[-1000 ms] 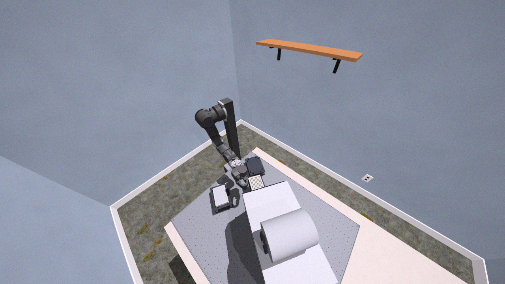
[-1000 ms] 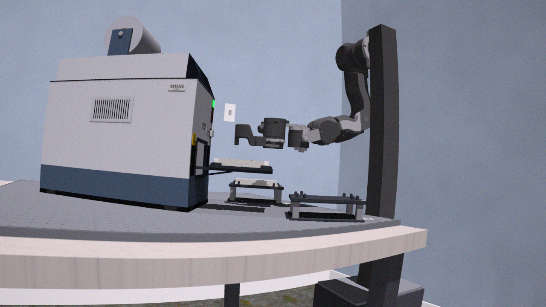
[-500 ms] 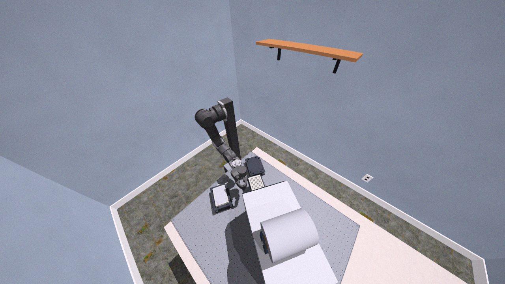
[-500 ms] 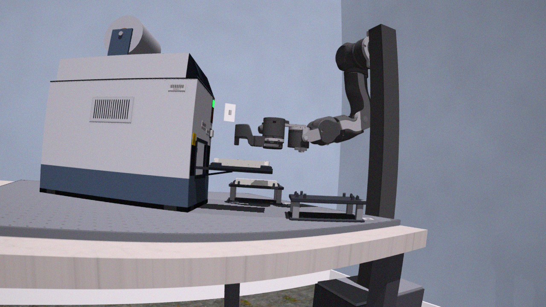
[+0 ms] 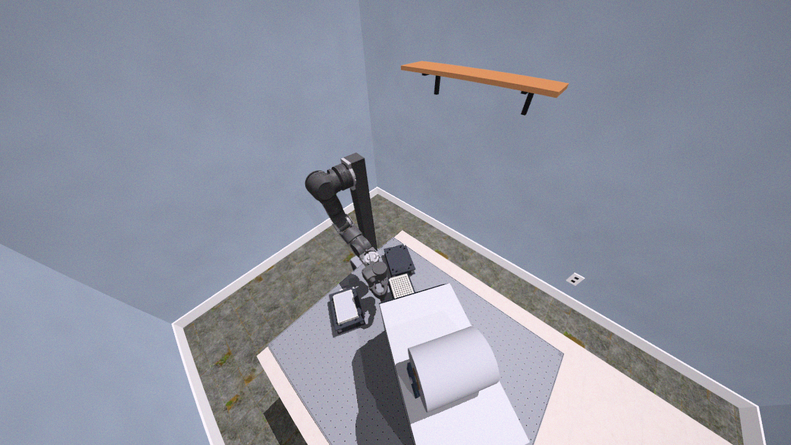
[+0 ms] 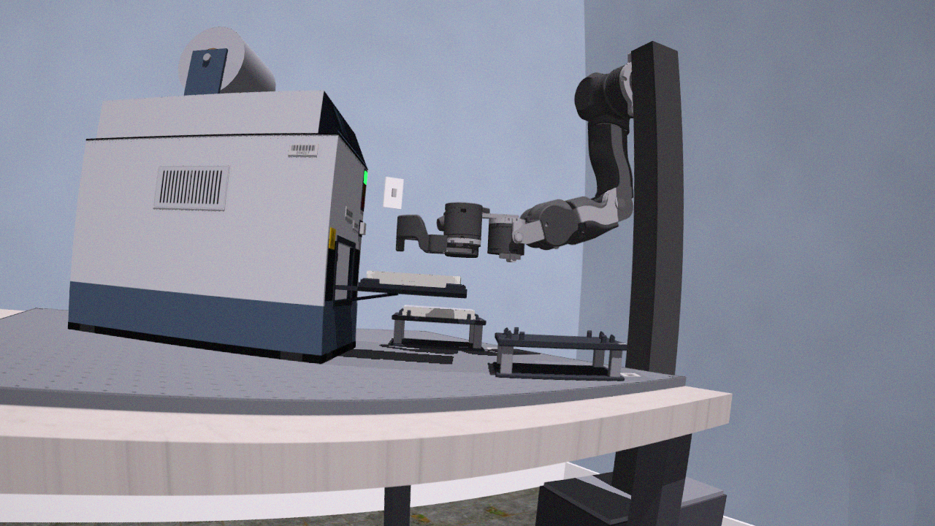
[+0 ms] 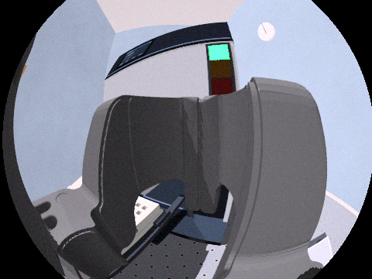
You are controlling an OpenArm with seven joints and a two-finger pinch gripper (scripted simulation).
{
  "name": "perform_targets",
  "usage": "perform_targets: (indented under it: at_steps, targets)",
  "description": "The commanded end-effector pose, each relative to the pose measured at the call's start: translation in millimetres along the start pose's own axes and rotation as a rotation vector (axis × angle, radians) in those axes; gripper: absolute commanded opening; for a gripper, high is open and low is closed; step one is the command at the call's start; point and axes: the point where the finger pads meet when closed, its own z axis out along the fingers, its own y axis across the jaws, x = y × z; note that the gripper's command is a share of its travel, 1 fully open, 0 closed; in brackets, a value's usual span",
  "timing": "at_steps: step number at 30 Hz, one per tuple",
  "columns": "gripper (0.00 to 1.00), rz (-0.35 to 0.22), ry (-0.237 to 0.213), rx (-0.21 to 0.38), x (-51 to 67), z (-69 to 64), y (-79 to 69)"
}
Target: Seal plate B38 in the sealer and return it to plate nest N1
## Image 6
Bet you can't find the white cylinder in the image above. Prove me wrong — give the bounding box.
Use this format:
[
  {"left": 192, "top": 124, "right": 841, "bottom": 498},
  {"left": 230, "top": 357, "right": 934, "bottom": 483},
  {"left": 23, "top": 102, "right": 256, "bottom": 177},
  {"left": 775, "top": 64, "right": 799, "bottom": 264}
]
[{"left": 178, "top": 26, "right": 276, "bottom": 94}]

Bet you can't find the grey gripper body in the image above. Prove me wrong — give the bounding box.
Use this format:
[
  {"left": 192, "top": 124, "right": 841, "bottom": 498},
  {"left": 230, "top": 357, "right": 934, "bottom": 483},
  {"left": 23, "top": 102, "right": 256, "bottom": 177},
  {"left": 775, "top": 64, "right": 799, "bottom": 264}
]
[{"left": 437, "top": 202, "right": 519, "bottom": 258}]

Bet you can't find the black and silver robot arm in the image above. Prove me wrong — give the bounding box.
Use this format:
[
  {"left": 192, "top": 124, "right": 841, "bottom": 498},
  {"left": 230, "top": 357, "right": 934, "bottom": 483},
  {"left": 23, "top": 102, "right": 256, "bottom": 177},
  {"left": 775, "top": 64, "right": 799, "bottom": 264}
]
[{"left": 487, "top": 53, "right": 633, "bottom": 262}]

